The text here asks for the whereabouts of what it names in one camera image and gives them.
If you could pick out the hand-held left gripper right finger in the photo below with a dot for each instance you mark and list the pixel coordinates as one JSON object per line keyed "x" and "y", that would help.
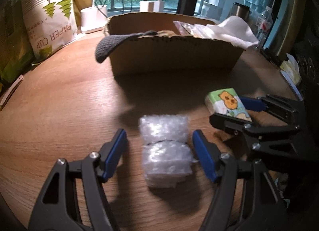
{"x": 204, "y": 153}

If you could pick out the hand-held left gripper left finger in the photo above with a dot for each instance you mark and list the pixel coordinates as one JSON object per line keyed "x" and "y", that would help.
{"x": 114, "y": 151}

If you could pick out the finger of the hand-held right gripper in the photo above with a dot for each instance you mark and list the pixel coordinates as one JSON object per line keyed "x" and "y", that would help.
{"x": 254, "y": 105}
{"x": 229, "y": 124}

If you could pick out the green cartoon tissue pack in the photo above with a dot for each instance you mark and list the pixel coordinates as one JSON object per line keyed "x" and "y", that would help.
{"x": 226, "y": 101}

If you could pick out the bubble wrap bundle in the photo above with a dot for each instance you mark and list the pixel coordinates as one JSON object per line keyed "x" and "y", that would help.
{"x": 164, "y": 146}

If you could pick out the white paper towel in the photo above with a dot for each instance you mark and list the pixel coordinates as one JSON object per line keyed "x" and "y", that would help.
{"x": 234, "y": 30}

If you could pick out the cardboard box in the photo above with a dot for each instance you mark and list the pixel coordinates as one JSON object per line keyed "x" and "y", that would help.
{"x": 174, "y": 56}

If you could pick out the clear plastic bag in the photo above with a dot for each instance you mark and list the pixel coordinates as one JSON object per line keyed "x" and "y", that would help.
{"x": 197, "y": 30}

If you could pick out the dark grey knit cloth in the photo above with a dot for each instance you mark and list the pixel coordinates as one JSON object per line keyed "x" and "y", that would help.
{"x": 107, "y": 46}

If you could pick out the brown plush sponge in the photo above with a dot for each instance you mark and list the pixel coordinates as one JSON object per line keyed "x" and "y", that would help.
{"x": 165, "y": 32}

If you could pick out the clear water bottle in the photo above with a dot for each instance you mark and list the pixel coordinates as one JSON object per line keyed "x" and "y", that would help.
{"x": 264, "y": 22}

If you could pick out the steel thermos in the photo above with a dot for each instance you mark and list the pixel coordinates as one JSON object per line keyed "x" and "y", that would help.
{"x": 240, "y": 12}

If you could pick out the green plastic bag pack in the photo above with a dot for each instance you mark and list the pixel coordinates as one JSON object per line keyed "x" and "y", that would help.
{"x": 15, "y": 66}

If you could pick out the paper cup pack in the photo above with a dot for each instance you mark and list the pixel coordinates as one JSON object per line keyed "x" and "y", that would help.
{"x": 49, "y": 22}

